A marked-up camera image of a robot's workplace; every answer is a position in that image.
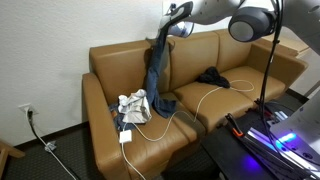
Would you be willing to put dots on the white grey cloth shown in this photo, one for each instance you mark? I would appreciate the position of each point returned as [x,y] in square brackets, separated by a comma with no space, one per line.
[135,108]

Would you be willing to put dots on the blue jean trousers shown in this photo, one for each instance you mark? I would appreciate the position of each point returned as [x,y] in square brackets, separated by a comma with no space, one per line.
[163,107]

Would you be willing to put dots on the black clothing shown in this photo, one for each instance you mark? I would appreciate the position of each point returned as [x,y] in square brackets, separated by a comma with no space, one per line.
[212,76]

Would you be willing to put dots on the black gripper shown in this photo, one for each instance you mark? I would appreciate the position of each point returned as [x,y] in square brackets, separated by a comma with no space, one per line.
[174,21]

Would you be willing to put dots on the black clamp orange handle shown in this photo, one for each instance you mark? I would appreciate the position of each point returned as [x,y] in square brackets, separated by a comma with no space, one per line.
[229,123]

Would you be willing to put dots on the white power adapter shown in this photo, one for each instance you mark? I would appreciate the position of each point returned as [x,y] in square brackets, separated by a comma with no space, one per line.
[125,136]

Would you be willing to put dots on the wooden furniture corner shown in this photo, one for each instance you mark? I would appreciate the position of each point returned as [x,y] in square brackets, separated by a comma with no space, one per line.
[6,151]

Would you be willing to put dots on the black clamp red handle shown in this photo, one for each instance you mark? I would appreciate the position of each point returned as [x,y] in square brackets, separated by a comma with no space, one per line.
[267,110]

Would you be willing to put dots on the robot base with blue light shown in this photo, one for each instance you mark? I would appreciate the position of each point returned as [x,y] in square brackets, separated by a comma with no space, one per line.
[289,145]

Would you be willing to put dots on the tan leather sofa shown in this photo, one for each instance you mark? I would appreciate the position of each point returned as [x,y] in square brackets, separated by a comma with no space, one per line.
[252,70]

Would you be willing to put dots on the white wall outlet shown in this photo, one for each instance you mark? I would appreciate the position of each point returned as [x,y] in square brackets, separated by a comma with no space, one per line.
[28,107]

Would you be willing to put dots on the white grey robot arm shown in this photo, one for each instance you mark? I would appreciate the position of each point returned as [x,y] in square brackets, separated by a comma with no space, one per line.
[248,23]

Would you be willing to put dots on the light wooden side table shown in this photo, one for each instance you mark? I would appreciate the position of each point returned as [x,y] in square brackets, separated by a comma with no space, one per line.
[288,46]

